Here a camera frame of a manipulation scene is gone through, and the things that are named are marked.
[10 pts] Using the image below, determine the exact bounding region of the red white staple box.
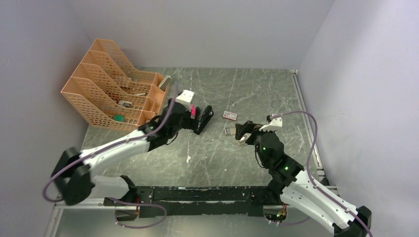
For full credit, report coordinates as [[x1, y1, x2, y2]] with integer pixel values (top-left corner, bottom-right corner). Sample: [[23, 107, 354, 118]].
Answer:
[[222, 111, 238, 121]]

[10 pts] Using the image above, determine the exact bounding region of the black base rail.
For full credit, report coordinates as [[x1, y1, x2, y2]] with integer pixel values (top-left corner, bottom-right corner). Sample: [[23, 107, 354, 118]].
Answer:
[[102, 186, 287, 221]]

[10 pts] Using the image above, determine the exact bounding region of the brown cardboard staple tray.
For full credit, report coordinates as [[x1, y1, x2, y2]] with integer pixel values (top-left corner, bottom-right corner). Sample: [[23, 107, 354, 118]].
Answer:
[[223, 127, 236, 136]]

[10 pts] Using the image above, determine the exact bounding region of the silver tape dispenser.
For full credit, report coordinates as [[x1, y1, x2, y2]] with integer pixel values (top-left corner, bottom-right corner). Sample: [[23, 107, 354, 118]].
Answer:
[[117, 100, 133, 109]]

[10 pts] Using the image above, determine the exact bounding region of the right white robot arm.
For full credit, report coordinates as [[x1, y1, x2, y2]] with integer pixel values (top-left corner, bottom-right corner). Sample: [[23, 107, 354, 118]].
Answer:
[[235, 120, 372, 237]]

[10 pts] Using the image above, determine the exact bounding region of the orange mesh file organizer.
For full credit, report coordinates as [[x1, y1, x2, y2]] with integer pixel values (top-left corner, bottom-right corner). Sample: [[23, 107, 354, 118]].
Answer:
[[61, 39, 170, 132]]

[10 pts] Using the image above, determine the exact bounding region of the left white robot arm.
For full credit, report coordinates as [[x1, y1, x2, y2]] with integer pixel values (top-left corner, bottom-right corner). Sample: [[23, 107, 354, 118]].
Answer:
[[51, 102, 201, 205]]

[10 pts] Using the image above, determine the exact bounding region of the beige black stapler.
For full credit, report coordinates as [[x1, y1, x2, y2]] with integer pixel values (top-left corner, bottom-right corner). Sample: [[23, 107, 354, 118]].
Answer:
[[238, 136, 248, 145]]

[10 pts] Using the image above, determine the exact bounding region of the green round object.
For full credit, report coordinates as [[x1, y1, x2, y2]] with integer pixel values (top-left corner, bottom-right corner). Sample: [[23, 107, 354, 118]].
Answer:
[[112, 115, 125, 122]]

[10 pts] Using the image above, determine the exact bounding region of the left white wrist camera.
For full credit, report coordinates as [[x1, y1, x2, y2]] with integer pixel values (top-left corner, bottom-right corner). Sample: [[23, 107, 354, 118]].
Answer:
[[175, 90, 195, 109]]

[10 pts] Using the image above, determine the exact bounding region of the grey white device in organizer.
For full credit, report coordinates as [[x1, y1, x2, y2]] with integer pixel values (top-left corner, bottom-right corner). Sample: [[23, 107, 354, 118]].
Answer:
[[158, 76, 172, 91]]

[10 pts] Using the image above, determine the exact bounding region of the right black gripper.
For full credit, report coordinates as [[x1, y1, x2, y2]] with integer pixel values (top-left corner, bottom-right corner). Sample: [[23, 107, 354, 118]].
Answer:
[[235, 120, 275, 166]]

